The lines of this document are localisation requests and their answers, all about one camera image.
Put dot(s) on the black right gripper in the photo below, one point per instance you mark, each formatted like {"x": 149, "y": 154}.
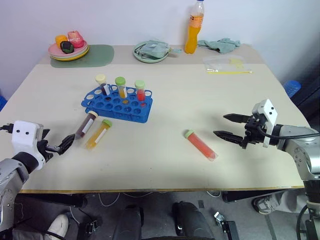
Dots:
{"x": 255, "y": 132}

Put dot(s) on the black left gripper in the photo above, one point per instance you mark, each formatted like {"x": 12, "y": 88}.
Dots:
{"x": 44, "y": 149}

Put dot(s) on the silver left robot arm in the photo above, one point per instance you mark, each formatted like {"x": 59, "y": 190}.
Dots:
{"x": 10, "y": 172}

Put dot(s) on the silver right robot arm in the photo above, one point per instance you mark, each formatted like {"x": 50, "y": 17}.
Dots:
{"x": 302, "y": 147}

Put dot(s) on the cream-capped dark red tube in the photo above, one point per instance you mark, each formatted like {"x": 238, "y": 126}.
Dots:
{"x": 86, "y": 125}

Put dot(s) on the green-capped red liquid tube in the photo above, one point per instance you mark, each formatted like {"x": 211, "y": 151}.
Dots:
{"x": 201, "y": 145}
{"x": 140, "y": 92}

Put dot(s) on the green-capped orange liquid tube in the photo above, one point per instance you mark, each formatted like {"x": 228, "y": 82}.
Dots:
{"x": 98, "y": 135}
{"x": 121, "y": 87}

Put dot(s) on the blue test tube rack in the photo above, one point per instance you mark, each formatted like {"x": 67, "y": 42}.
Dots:
{"x": 117, "y": 108}

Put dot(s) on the yellow-capped dark liquid tube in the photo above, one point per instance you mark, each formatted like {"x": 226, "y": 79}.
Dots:
{"x": 102, "y": 85}

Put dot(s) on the black table crossbar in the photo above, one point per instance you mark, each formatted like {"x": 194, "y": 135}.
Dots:
{"x": 52, "y": 200}
{"x": 240, "y": 196}

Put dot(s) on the clear zip bag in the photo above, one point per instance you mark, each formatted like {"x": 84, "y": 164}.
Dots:
{"x": 225, "y": 63}

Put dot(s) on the blue plastic object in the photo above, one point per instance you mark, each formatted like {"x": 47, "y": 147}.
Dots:
{"x": 2, "y": 100}

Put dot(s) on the blue plastic stool stack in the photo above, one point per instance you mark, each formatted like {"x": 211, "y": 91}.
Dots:
{"x": 292, "y": 87}

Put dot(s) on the black furniture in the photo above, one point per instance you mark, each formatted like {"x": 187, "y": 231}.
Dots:
{"x": 310, "y": 100}

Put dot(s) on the crumpled green cloth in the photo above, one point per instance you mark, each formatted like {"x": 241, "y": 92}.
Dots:
{"x": 222, "y": 45}

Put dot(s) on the grey shoe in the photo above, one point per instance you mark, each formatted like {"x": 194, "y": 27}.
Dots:
{"x": 262, "y": 204}

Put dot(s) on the yellow plate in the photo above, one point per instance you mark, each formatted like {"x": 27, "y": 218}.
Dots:
{"x": 80, "y": 55}

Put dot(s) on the white shoe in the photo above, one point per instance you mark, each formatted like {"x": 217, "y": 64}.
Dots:
{"x": 58, "y": 225}

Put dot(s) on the stacked plates with toy food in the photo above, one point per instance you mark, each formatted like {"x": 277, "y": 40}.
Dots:
{"x": 53, "y": 50}

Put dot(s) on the dark toy fruit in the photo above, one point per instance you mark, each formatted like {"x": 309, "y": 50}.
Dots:
{"x": 67, "y": 47}

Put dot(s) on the grey trouser leg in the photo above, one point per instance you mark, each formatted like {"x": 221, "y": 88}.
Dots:
{"x": 287, "y": 201}

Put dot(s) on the green placemat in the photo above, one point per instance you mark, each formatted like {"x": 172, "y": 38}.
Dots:
{"x": 100, "y": 56}

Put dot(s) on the orange drink bottle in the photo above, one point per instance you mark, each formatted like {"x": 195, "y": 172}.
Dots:
{"x": 193, "y": 37}

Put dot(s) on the orange toy fruit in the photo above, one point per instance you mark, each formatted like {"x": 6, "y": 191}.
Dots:
{"x": 61, "y": 39}

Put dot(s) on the pink toy apple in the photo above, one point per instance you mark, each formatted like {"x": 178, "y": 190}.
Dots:
{"x": 76, "y": 38}

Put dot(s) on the dark rounded shape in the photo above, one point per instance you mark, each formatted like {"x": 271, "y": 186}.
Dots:
{"x": 191, "y": 220}
{"x": 128, "y": 223}

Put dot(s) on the black floor box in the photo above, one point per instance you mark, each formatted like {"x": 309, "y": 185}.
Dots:
{"x": 230, "y": 230}

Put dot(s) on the pale green plate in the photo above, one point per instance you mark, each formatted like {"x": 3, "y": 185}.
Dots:
{"x": 150, "y": 60}

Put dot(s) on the pale green cloth pouch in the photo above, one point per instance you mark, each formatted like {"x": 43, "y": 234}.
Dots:
{"x": 153, "y": 48}

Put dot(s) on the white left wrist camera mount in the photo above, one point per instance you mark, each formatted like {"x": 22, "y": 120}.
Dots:
{"x": 23, "y": 136}

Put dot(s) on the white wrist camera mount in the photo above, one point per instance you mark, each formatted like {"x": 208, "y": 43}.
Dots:
{"x": 268, "y": 112}
{"x": 23, "y": 136}

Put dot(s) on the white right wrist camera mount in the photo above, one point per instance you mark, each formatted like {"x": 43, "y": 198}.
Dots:
{"x": 268, "y": 112}

